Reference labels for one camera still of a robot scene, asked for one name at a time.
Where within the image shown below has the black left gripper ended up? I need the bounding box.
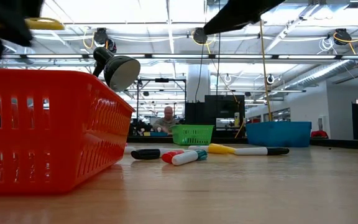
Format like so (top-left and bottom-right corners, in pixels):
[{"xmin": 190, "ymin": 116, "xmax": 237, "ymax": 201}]
[{"xmin": 0, "ymin": 0, "xmax": 45, "ymax": 48}]

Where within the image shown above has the yellow highlighter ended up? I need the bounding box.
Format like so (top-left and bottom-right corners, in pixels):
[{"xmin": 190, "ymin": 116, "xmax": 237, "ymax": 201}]
[{"xmin": 0, "ymin": 17, "xmax": 65, "ymax": 31}]

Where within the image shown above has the red plastic basket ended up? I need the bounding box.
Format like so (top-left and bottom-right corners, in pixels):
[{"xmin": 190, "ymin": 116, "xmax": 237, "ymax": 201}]
[{"xmin": 0, "ymin": 68, "xmax": 136, "ymax": 196}]

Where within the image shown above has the white marker yellow cap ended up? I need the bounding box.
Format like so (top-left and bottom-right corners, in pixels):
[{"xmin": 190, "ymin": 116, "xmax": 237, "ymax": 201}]
[{"xmin": 188, "ymin": 142, "xmax": 236, "ymax": 156}]

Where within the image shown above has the white marker teal cap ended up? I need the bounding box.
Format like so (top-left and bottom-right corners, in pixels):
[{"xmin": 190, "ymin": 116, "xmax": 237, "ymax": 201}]
[{"xmin": 172, "ymin": 149, "xmax": 208, "ymax": 167}]

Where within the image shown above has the white marker red cap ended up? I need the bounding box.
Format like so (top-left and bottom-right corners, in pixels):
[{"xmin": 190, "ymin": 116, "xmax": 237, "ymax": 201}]
[{"xmin": 161, "ymin": 149, "xmax": 186, "ymax": 165}]

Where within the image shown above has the black equipment cabinet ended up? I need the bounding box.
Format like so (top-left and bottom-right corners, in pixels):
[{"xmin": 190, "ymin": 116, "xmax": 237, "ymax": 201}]
[{"xmin": 184, "ymin": 94, "xmax": 246, "ymax": 138}]

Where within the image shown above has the black desk lamp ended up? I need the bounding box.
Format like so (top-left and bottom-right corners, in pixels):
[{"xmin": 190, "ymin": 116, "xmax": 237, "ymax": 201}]
[{"xmin": 91, "ymin": 46, "xmax": 142, "ymax": 93}]

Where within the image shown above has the teal plastic bin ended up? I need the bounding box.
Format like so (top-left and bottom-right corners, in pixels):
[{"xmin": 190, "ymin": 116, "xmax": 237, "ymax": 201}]
[{"xmin": 246, "ymin": 121, "xmax": 313, "ymax": 148}]

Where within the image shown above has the person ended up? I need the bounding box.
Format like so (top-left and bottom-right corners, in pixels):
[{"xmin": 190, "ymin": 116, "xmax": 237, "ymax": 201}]
[{"xmin": 152, "ymin": 106, "xmax": 180, "ymax": 134}]

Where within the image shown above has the green plastic basket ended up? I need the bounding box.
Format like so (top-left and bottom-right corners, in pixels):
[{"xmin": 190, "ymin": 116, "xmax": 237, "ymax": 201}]
[{"xmin": 171, "ymin": 124, "xmax": 214, "ymax": 146}]

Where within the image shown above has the red bag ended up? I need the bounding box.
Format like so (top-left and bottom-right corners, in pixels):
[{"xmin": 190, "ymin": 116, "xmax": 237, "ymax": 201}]
[{"xmin": 310, "ymin": 129, "xmax": 330, "ymax": 139}]

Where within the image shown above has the black hanging cable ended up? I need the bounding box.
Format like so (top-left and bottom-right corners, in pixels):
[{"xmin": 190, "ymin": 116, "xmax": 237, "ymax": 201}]
[{"xmin": 215, "ymin": 30, "xmax": 223, "ymax": 96}]

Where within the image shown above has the yellow hanging cord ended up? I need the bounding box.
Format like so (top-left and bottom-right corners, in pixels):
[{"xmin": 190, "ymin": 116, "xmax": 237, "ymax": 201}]
[{"xmin": 258, "ymin": 18, "xmax": 274, "ymax": 123}]

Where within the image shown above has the black test rig frame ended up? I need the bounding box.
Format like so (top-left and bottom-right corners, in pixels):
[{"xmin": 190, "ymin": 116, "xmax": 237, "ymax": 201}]
[{"xmin": 136, "ymin": 77, "xmax": 188, "ymax": 125}]

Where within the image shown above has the black aluminium table frame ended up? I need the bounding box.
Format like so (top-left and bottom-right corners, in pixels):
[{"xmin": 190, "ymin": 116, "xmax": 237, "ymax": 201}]
[{"xmin": 126, "ymin": 135, "xmax": 358, "ymax": 151}]

